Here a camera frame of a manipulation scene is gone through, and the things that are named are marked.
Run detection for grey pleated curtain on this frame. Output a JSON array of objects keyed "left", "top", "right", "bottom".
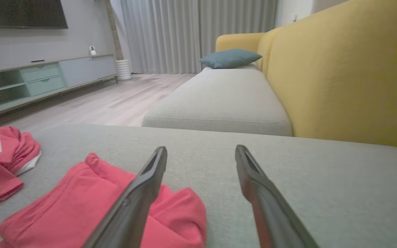
[
  {"left": 198, "top": 0, "right": 278, "bottom": 58},
  {"left": 121, "top": 0, "right": 201, "bottom": 75}
]

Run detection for small grey sofa seat cushion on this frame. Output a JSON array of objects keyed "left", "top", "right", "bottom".
[{"left": 141, "top": 65, "right": 293, "bottom": 137}]

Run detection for yellow sofa backrest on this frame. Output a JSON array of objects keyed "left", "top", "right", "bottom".
[{"left": 256, "top": 0, "right": 397, "bottom": 151}]

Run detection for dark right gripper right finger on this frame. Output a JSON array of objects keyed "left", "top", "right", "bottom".
[{"left": 234, "top": 144, "right": 320, "bottom": 248}]

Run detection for white ribbed basket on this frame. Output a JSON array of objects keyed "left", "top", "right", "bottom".
[{"left": 115, "top": 59, "right": 133, "bottom": 81}]

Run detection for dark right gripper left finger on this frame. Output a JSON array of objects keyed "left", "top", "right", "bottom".
[{"left": 82, "top": 146, "right": 168, "bottom": 248}]

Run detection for teal throw pillow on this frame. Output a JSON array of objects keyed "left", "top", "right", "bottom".
[{"left": 199, "top": 48, "right": 263, "bottom": 70}]

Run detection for red Bulls 23 jersey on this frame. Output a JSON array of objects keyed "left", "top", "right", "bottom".
[{"left": 0, "top": 153, "right": 208, "bottom": 248}]

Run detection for grey and green TV cabinet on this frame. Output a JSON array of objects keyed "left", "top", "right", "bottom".
[{"left": 0, "top": 53, "right": 118, "bottom": 122}]

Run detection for yellow sofa armrest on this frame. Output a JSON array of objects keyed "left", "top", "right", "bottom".
[{"left": 215, "top": 32, "right": 266, "bottom": 71}]

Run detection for red shorts with white stripes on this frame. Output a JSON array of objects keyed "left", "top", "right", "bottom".
[{"left": 0, "top": 125, "right": 42, "bottom": 208}]

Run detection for black wall television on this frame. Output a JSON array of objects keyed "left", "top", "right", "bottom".
[{"left": 0, "top": 0, "right": 68, "bottom": 29}]

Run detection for large grey sofa seat cushion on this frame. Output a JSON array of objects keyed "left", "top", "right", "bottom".
[{"left": 0, "top": 124, "right": 397, "bottom": 248}]

